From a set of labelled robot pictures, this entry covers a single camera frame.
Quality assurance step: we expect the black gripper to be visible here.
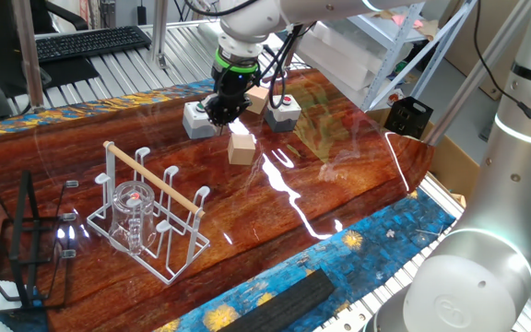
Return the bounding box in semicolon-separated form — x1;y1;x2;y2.
202;67;262;136

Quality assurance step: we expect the clear glass cup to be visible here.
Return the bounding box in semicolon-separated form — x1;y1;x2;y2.
108;180;159;256

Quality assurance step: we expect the light wooden cube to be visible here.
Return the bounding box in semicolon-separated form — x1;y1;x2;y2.
227;132;257;166
245;86;270;115

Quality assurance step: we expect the glossy wood grain mat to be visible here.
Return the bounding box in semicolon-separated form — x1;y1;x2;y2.
0;68;436;332

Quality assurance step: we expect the white foam box stack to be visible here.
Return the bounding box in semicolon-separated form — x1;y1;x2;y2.
297;20;386;91

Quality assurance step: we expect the black keyboard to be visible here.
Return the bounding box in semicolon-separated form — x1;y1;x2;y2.
34;25;152;65

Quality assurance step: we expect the black desk pad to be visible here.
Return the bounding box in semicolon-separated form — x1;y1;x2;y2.
39;57;100;89

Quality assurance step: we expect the white metal shelf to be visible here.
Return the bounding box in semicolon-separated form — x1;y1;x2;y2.
301;0;477;112

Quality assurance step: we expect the black plastic crate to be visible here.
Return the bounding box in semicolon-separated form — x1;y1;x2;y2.
383;95;435;140

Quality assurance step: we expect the black office chair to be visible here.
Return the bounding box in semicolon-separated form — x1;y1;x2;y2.
29;0;89;33

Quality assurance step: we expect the pink paper note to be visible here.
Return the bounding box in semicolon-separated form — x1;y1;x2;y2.
390;13;424;29

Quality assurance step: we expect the black foam block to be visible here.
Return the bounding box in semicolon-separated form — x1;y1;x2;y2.
217;268;337;332

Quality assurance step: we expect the brown cardboard box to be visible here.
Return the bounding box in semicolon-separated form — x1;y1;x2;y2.
366;108;483;208

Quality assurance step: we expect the brown wooden board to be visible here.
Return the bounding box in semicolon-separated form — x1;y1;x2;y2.
444;0;525;101

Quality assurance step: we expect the green button switch box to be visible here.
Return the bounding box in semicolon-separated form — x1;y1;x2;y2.
182;101;218;140

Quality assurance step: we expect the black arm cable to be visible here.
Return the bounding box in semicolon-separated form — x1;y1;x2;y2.
182;0;306;111

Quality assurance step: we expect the red button switch box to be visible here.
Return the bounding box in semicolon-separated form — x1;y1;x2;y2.
264;94;302;134

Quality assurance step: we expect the white wire rack wooden handle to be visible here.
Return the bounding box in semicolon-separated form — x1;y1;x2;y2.
85;140;211;286

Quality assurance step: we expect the aluminium frame post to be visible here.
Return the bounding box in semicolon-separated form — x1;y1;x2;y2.
11;0;45;112
149;0;170;68

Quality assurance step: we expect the black wire cup rack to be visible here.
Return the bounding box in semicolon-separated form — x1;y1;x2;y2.
0;170;80;314

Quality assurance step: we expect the aluminium frame strut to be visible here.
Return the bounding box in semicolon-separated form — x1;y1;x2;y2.
424;0;531;147

